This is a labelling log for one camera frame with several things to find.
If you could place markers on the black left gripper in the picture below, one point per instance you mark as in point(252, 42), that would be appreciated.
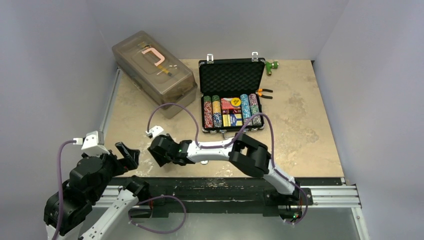
point(130, 159)

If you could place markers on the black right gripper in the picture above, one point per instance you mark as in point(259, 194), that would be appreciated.
point(159, 149)

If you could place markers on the red card deck box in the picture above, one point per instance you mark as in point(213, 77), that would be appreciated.
point(226, 104)

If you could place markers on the blue yellow card deck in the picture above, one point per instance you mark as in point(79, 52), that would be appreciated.
point(232, 120)

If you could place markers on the yellow big blind button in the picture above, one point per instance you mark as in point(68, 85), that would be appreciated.
point(236, 102)

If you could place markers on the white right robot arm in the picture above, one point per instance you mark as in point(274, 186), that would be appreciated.
point(247, 154)

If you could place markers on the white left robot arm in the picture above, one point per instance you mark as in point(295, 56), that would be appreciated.
point(65, 212)

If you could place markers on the black poker set case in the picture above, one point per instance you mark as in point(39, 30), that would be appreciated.
point(228, 78)

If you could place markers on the red white chip row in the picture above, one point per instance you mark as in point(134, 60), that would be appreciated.
point(208, 112)

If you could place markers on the yellow blue chip row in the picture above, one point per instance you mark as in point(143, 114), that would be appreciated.
point(216, 111)

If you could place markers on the red dice in case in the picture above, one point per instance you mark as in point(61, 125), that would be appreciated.
point(226, 111)

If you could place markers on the translucent brown plastic box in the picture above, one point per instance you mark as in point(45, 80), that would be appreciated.
point(171, 84)

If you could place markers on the pink c-clamp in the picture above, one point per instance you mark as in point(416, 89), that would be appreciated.
point(156, 53)

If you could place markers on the light blue chip row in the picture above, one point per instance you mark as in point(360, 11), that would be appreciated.
point(245, 109)

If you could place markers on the purple green chip row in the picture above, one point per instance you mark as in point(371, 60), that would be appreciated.
point(254, 109)

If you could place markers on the green toy tool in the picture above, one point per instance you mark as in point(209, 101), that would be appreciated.
point(269, 66)

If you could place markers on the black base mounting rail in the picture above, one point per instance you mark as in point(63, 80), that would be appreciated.
point(244, 195)

